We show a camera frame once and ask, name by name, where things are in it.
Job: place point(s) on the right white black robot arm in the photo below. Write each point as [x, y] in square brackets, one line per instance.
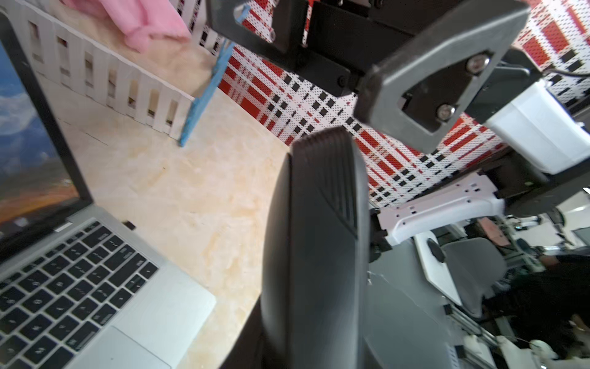
[470, 196]

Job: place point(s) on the pink cloth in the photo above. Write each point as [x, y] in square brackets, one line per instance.
[139, 21]

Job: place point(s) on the silver open laptop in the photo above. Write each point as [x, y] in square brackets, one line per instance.
[78, 288]

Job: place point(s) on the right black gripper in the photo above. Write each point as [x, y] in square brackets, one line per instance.
[368, 41]

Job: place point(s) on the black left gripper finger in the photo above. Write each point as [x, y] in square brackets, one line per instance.
[310, 312]

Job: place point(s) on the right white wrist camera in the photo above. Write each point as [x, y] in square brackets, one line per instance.
[536, 126]

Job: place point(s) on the cream fluffy cloth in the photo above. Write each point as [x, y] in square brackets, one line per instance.
[181, 64]

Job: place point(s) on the white blue slatted crate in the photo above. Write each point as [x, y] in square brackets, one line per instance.
[111, 75]

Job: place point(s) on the small black usb receiver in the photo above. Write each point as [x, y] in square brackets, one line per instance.
[129, 225]

